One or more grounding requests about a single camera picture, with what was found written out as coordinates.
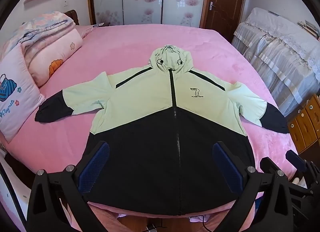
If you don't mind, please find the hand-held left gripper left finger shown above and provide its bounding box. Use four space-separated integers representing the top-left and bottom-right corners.
26 141 110 232

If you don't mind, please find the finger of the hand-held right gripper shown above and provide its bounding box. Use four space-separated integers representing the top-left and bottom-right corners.
259 157 283 175
286 149 313 173

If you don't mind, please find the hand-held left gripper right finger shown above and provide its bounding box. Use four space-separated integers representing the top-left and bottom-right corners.
212 141 298 232

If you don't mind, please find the green and black hooded jacket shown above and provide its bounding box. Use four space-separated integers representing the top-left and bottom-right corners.
34 45 290 216

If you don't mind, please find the wooden drawer cabinet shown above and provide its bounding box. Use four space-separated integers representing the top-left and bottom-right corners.
287 94 320 155

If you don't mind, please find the white cushion with bag print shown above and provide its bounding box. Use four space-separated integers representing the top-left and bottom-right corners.
0 44 47 144

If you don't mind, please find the white lace furniture cover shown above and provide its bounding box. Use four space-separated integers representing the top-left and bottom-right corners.
231 7 320 120

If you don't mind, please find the pink pillow orange flower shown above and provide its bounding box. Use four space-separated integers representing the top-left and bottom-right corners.
21 28 83 87

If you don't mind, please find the stack of books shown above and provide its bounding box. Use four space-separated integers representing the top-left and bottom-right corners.
296 19 320 41

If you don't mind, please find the pink ruffled pillow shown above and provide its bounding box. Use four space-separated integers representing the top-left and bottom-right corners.
76 25 97 38

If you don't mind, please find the pink bed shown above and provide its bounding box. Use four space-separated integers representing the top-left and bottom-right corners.
0 23 300 225

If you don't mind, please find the folded floral quilt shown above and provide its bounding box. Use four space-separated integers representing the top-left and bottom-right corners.
5 11 77 55

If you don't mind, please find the dark wooden headboard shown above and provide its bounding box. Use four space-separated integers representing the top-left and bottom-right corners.
62 10 80 26

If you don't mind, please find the brown wooden door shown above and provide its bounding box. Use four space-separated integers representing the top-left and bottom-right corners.
205 0 248 45

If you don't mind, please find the floral sliding-door wardrobe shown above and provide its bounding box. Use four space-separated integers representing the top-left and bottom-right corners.
87 0 213 28

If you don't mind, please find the black cable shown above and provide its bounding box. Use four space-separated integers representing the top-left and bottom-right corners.
190 215 215 232

